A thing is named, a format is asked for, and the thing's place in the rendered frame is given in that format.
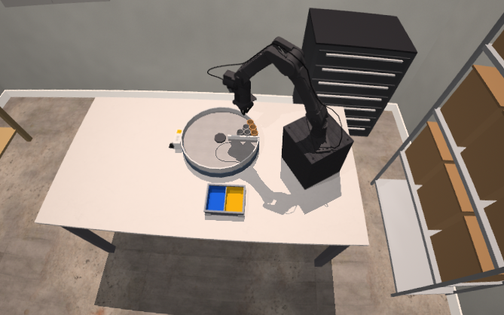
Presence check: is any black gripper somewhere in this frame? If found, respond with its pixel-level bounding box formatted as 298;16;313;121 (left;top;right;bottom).
232;92;257;115

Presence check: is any yellow bin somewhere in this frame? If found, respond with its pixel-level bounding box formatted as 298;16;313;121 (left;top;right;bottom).
225;187;243;212

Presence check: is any blue bin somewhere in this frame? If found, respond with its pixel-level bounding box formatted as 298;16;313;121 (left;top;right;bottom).
206;185;226;211

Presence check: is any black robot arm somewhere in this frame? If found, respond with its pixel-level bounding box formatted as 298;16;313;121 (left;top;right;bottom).
222;36;331;153

